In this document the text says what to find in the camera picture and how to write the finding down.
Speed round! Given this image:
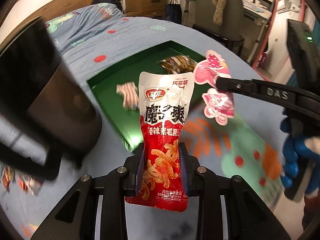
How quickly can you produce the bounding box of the pink stool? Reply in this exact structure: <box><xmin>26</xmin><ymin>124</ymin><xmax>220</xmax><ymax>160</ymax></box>
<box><xmin>257</xmin><ymin>52</ymin><xmax>267</xmax><ymax>69</ymax></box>

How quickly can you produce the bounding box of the small red candy packet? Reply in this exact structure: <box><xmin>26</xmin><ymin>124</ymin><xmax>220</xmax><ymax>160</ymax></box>
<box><xmin>1</xmin><ymin>165</ymin><xmax>15</xmax><ymax>192</ymax></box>

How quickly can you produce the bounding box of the wooden headboard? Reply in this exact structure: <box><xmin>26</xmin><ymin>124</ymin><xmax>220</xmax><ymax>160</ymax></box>
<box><xmin>21</xmin><ymin>0</ymin><xmax>92</xmax><ymax>24</ymax></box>

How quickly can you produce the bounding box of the dark shopping bag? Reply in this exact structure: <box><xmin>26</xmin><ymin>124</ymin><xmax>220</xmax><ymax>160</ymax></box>
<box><xmin>165</xmin><ymin>0</ymin><xmax>182</xmax><ymax>24</ymax></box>

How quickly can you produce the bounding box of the green tray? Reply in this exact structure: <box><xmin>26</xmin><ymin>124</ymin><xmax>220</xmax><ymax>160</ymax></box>
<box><xmin>86</xmin><ymin>39</ymin><xmax>208</xmax><ymax>153</ymax></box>

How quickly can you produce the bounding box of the white blue cookie pack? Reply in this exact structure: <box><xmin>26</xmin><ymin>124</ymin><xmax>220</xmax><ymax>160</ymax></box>
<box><xmin>17</xmin><ymin>172</ymin><xmax>43</xmax><ymax>196</ymax></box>

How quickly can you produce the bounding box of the brown chocolate snack bag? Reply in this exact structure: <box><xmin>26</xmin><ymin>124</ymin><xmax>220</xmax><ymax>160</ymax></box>
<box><xmin>157</xmin><ymin>55</ymin><xmax>197</xmax><ymax>74</ymax></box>

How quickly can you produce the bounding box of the pink striped snack packet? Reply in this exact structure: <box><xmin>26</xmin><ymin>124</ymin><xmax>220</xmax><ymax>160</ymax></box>
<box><xmin>116</xmin><ymin>82</ymin><xmax>139</xmax><ymax>110</ymax></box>

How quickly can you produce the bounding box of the red spicy snack pouch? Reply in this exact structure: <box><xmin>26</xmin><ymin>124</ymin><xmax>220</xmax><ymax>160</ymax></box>
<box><xmin>125</xmin><ymin>72</ymin><xmax>194</xmax><ymax>212</ymax></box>

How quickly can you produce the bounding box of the grey chair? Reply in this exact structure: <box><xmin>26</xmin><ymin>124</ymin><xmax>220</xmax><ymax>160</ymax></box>
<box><xmin>193</xmin><ymin>0</ymin><xmax>244</xmax><ymax>56</ymax></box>

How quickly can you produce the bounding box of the pink cartoon character packet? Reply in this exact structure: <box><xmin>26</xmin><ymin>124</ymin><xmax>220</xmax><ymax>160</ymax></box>
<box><xmin>194</xmin><ymin>50</ymin><xmax>234</xmax><ymax>126</ymax></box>

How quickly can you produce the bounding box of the wooden dresser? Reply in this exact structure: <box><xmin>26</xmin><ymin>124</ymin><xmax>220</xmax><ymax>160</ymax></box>
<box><xmin>124</xmin><ymin>0</ymin><xmax>168</xmax><ymax>18</ymax></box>

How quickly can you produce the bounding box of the right blue gloved hand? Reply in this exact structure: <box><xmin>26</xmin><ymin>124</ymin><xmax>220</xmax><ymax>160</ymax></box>
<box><xmin>280</xmin><ymin>117</ymin><xmax>319</xmax><ymax>199</ymax></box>

